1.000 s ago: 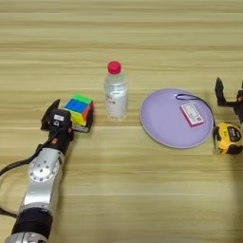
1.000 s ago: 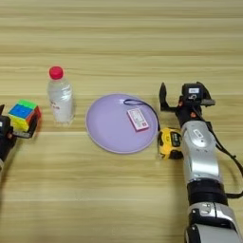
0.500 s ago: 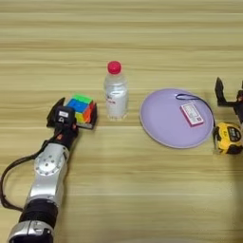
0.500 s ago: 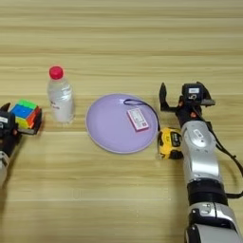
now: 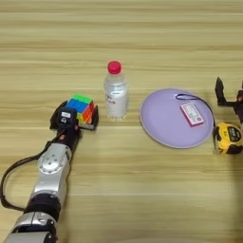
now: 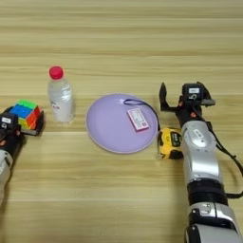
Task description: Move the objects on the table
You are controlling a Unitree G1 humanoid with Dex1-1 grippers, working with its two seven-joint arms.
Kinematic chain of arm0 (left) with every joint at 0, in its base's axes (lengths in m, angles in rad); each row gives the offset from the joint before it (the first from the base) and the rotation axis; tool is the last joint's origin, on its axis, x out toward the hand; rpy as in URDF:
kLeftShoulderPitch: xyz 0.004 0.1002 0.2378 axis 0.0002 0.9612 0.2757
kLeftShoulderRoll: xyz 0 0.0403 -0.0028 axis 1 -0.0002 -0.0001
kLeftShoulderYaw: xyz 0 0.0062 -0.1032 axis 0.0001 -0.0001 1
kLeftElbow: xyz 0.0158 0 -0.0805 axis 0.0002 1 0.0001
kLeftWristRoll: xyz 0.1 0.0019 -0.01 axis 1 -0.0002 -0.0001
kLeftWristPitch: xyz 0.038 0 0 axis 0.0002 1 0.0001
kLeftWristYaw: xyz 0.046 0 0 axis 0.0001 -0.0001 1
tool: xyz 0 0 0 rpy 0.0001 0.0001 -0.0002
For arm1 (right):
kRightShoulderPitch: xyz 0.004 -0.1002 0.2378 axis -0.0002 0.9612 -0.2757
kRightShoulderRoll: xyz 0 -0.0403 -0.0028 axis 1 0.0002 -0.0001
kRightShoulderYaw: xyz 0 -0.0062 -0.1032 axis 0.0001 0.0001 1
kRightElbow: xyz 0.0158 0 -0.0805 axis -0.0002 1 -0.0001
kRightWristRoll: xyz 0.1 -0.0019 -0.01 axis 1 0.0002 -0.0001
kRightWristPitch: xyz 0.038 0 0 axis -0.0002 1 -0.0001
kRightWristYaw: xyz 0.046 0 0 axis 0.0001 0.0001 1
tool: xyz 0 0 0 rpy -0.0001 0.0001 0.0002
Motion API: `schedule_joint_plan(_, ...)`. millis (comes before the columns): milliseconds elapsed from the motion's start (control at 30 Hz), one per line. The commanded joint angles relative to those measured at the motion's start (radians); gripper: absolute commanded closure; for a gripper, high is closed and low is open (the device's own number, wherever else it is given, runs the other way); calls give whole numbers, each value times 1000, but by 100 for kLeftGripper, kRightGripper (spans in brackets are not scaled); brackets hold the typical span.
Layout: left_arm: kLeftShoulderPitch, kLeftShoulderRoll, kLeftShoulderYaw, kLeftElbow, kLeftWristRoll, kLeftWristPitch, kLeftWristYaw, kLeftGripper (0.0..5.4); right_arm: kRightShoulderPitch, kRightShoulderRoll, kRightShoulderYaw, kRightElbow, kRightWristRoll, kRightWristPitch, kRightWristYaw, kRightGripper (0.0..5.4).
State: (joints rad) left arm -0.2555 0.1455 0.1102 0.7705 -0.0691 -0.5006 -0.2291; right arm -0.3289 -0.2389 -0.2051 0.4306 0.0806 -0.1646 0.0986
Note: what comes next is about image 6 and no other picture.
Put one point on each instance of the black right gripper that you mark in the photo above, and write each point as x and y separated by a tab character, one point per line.
193	112

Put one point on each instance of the black labelled box gripper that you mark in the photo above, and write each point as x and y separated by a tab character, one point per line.
8	121
193	92

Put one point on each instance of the black labelled box left gripper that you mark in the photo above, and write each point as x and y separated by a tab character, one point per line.
8	121

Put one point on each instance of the black labelled box right gripper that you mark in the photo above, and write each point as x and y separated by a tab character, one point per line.
193	92

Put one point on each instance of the clear bottle with red cap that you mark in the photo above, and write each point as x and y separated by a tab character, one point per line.
60	101

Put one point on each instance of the small pink white card box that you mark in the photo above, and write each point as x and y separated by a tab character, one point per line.
138	119

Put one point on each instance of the multicolour puzzle cube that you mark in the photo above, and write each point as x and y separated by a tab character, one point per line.
23	113

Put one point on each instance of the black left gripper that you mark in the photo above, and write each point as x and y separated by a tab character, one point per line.
11	137

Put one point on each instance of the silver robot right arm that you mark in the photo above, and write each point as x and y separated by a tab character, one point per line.
201	158

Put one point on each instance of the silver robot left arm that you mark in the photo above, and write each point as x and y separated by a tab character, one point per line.
4	167

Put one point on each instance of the yellow black tape measure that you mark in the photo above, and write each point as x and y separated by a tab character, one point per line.
169	142

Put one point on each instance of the purple round plate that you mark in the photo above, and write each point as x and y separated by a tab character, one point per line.
110	126

